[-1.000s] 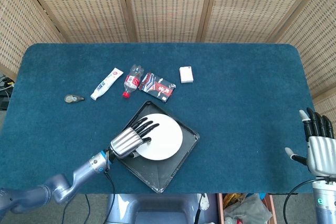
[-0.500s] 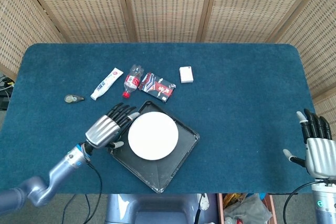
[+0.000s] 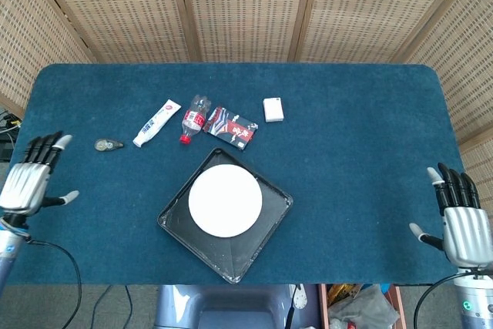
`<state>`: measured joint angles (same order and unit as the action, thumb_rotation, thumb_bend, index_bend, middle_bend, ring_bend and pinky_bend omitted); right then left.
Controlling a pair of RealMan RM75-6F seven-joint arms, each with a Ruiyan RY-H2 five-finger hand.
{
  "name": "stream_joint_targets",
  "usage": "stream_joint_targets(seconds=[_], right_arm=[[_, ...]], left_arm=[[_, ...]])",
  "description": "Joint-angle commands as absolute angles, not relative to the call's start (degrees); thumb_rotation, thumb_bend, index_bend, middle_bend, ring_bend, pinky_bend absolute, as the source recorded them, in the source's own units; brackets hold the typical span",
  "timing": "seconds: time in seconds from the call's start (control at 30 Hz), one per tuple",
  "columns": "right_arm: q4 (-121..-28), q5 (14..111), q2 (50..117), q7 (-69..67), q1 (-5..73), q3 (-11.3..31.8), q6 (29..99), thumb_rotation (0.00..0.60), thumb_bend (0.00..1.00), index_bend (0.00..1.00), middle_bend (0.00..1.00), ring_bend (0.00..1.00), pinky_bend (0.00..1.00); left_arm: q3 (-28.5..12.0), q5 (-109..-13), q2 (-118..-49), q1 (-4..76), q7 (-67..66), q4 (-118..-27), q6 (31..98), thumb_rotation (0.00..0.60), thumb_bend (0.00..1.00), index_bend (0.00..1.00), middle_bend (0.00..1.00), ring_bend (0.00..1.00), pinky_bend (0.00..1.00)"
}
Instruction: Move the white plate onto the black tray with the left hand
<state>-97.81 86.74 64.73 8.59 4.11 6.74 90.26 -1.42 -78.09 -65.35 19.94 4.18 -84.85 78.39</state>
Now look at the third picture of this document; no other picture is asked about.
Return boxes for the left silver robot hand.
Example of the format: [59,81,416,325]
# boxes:
[0,130,80,228]

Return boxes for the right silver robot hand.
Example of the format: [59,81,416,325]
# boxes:
[408,163,493,270]

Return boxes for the white round plate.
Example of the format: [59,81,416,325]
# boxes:
[188,164,263,239]

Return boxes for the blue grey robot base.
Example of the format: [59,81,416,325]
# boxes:
[153,284,305,329]

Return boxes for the black square plastic tray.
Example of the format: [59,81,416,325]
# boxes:
[156,147,294,285]

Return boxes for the small oval green correction tape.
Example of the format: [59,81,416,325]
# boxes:
[94,138,125,152]

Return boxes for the grey plastic bag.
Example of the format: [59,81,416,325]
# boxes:
[329,284,400,329]

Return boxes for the yellow packet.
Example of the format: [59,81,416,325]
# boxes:
[327,284,361,300]

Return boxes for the white toothpaste tube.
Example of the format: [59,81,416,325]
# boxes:
[132,99,182,149]

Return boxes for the blue carpet table cloth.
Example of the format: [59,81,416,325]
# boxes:
[6,62,467,287]

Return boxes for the wooden crate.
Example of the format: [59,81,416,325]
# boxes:
[317,284,406,329]

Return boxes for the white oval device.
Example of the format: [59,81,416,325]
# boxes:
[290,284,308,311]

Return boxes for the clear bottle with red cap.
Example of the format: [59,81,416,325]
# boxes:
[179,94,213,146]

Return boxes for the dark box with red print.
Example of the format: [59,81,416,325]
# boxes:
[203,106,259,152]

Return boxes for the white tissue pack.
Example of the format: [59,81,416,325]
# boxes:
[263,96,286,123]

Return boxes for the woven bamboo folding screen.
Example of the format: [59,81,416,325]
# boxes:
[0,0,493,176]

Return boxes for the cable bundle behind table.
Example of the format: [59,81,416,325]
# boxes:
[0,107,25,163]

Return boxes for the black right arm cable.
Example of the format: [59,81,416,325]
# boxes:
[413,270,469,329]

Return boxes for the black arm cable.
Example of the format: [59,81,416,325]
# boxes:
[21,238,84,329]
[413,270,469,329]

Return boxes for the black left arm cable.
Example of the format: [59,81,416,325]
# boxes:
[21,238,84,329]

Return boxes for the black floor cable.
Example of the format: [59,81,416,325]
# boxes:
[123,285,135,329]
[89,285,113,329]

